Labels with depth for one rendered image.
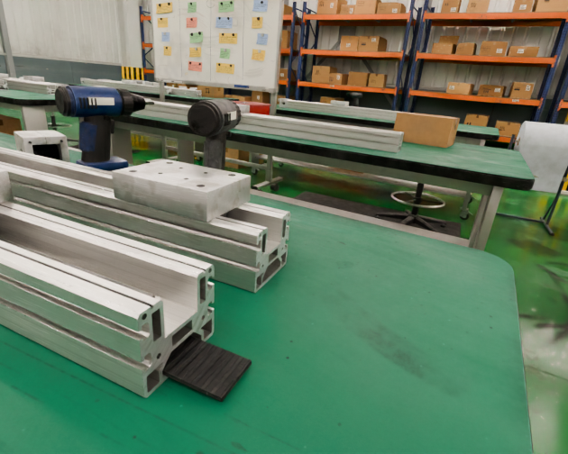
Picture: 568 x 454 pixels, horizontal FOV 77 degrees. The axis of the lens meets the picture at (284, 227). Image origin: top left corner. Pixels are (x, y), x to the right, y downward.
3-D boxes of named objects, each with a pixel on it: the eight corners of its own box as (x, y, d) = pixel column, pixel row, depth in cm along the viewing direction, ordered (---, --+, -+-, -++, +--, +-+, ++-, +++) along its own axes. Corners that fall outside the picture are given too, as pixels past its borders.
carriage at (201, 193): (115, 216, 52) (111, 170, 50) (168, 198, 62) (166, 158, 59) (206, 242, 46) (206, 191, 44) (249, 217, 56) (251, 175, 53)
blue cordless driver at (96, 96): (66, 190, 79) (50, 83, 71) (150, 177, 93) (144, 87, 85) (79, 198, 75) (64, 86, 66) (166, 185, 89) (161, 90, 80)
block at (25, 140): (9, 169, 90) (1, 131, 87) (60, 166, 98) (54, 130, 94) (17, 179, 84) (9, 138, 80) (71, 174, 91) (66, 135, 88)
